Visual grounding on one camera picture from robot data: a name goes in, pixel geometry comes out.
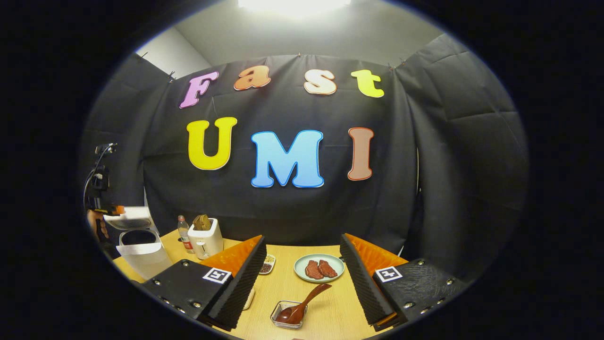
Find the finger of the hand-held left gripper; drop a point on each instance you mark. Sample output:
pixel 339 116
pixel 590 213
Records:
pixel 115 210

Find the white divided dish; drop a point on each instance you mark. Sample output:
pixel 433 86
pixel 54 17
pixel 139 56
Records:
pixel 272 264

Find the dark red beans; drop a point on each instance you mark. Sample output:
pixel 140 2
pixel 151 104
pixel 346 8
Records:
pixel 265 267

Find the ceiling light panel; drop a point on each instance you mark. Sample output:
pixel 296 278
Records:
pixel 292 4

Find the brown bread slice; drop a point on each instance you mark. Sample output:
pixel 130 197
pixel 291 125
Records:
pixel 202 223

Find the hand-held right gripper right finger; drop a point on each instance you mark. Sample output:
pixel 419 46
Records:
pixel 363 278

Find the white rice cooker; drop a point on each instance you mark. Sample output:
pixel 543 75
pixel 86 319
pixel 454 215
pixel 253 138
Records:
pixel 141 257

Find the clear container of rice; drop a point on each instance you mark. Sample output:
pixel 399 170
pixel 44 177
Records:
pixel 249 300

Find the brown wooden spoon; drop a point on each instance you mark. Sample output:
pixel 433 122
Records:
pixel 302 304

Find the black backdrop cloth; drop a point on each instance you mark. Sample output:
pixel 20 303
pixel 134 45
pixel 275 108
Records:
pixel 302 212

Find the red label water bottle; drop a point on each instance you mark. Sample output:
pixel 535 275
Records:
pixel 185 236

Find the pale green plate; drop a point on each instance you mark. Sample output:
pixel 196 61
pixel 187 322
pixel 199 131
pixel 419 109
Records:
pixel 299 269

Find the red meat slice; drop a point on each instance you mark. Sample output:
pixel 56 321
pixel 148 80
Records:
pixel 328 268
pixel 313 269

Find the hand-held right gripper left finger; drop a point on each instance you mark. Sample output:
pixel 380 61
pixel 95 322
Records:
pixel 245 283

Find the white toaster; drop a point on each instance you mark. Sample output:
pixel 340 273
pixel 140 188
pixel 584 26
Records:
pixel 207 241

